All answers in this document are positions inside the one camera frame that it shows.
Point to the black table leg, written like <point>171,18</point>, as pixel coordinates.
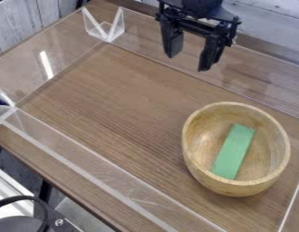
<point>46,191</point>

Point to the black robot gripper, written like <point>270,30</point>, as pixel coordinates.
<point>203,17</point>

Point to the clear acrylic corner bracket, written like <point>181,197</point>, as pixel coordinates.
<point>105,31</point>

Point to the light wooden bowl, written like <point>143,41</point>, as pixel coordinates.
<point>267,156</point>

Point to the black chair armrest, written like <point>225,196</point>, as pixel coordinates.
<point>16,215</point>

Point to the green rectangular block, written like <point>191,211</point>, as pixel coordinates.
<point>233,152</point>

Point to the clear acrylic tray wall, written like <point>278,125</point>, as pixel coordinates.
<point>95,121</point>

